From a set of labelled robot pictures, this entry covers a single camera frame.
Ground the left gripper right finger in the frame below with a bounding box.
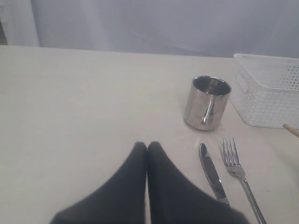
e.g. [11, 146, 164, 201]
[147, 142, 234, 224]

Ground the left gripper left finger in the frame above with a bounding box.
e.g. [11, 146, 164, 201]
[51, 142, 147, 224]

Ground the stainless steel table knife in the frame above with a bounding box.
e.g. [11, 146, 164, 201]
[199, 143, 230, 207]

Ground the stainless steel fork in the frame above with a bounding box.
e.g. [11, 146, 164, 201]
[221, 137, 267, 224]

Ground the wooden chopstick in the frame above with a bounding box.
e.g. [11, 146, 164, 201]
[283, 124, 299, 137]

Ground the white plastic lattice basket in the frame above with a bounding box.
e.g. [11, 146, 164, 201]
[230, 53, 299, 129]

